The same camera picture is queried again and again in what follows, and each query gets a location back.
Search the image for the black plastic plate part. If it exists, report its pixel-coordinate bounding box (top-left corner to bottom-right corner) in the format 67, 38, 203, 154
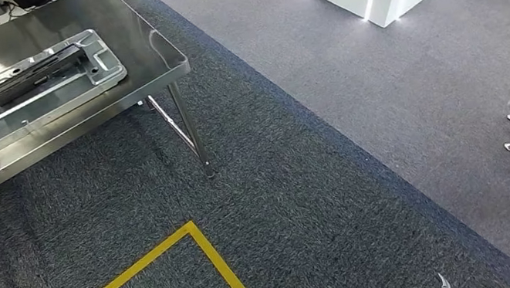
0, 41, 99, 130

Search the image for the grey metal workbench frame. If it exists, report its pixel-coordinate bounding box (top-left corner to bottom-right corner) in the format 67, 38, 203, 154
0, 0, 228, 288

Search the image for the machined aluminium fixture plate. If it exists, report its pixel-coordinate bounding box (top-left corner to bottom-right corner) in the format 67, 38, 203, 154
0, 24, 143, 181

